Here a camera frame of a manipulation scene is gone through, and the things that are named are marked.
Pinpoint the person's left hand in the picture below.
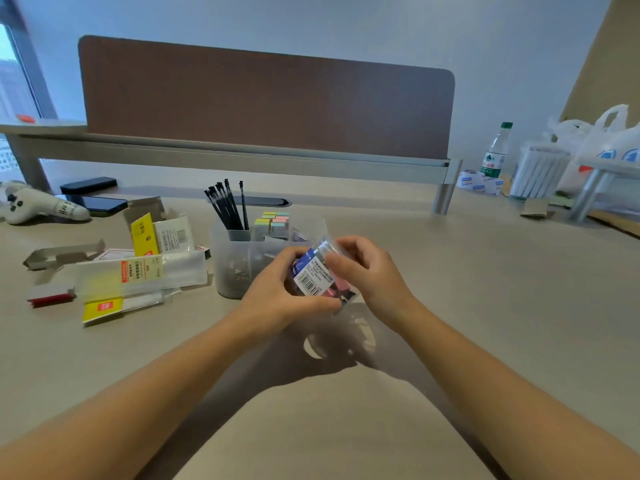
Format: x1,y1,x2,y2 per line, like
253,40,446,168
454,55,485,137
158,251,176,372
238,246,344,341

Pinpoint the person's right hand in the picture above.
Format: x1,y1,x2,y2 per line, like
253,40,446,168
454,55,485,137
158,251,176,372
325,236,418,332

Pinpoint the clear tub of binder clips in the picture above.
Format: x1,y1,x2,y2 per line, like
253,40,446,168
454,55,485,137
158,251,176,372
286,237,359,315

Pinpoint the person's right forearm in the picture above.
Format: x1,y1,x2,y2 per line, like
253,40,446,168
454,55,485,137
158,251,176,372
385,295,640,480

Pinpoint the person's left forearm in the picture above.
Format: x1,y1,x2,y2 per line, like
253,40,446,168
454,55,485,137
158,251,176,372
0,308,267,480

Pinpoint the stack of pastel sticky notes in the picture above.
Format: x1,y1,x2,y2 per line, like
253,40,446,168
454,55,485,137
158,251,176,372
254,211,291,240

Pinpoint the clear plastic desk organizer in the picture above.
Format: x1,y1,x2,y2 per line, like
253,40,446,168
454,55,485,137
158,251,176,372
210,217,329,300

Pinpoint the bunch of black pen refills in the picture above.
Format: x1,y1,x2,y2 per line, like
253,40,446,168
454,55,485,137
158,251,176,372
203,179,250,231

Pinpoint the grey metal desk shelf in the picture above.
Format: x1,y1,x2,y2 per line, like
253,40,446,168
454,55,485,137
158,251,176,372
0,119,464,216

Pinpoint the yellow label plastic packet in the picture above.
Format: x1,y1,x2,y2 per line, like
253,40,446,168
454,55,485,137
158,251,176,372
130,212,195,258

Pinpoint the long clear plastic packet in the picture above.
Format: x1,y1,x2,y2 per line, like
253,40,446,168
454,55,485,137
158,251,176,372
74,250,209,301

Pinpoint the brown desk partition panel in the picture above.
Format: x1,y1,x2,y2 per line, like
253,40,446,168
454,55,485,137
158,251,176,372
78,35,456,161

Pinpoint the green cap water bottle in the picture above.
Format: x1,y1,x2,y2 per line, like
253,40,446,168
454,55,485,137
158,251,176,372
480,121,514,180

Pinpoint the open brown cardboard box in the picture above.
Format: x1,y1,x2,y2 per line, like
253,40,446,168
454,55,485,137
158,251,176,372
123,196,170,231

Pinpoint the small brown cardboard piece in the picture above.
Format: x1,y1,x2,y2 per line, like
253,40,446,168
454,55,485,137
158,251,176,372
519,199,557,220

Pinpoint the yellow tag clear packet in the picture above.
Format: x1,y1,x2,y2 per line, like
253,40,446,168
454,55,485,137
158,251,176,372
82,289,182,325

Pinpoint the white ribbed container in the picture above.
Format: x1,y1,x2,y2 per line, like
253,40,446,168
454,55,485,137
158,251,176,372
508,144,572,202

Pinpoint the black smartphone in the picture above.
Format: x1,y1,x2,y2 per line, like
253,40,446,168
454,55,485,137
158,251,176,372
54,194,130,218

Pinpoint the black flat box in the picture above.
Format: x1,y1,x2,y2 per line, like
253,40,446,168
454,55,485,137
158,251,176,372
59,177,119,196

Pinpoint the flattened grey cardboard box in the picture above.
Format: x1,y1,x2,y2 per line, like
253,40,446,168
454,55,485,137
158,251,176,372
23,238,107,272

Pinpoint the red and white small box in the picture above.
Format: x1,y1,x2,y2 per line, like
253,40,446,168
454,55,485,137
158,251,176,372
27,286,77,309

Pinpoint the grey metal rack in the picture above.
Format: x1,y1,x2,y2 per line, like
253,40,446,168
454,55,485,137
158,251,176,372
567,156,640,224

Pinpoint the white plastic bag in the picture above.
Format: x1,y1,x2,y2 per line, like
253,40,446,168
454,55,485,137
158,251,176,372
546,104,640,196

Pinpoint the white plush toy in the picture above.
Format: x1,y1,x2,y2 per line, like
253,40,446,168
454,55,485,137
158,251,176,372
0,180,91,226

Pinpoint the window frame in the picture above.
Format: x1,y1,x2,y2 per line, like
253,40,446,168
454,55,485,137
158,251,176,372
0,0,57,120

